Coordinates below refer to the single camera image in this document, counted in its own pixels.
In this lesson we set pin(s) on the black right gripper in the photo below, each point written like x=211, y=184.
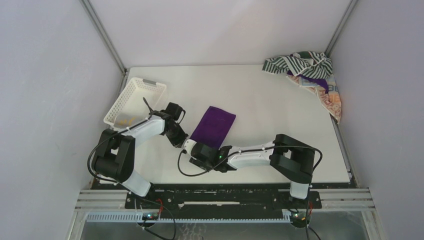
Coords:
x=201, y=151

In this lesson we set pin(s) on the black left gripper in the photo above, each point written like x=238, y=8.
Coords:
x=178, y=142

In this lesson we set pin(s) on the purple towel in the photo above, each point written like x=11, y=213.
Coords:
x=213, y=127

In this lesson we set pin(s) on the white plastic basket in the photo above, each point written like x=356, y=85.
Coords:
x=136, y=99

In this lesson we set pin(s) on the yellow grey patterned towel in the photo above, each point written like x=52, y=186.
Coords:
x=123, y=121

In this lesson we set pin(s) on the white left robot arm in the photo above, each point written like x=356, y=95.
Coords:
x=113, y=158

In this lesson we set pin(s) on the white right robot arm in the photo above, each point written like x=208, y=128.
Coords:
x=293, y=159

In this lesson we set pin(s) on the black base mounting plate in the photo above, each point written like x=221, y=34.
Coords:
x=246, y=201

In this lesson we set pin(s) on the left controller board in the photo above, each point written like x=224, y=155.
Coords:
x=150, y=217

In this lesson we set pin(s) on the controller board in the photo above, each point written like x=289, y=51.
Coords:
x=299, y=220
x=150, y=217

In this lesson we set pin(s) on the right controller board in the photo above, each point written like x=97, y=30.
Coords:
x=299, y=220

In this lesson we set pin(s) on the green white striped towel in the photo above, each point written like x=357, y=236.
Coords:
x=313, y=65

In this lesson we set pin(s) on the cream bear print towel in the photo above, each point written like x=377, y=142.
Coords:
x=331, y=101

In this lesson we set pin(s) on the aluminium corner post left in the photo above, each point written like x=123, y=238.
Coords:
x=100, y=29

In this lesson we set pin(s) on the aluminium corner post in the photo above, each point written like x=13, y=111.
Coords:
x=100, y=29
x=340, y=27

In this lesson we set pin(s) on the aluminium corner post right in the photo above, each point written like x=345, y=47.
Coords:
x=340, y=27

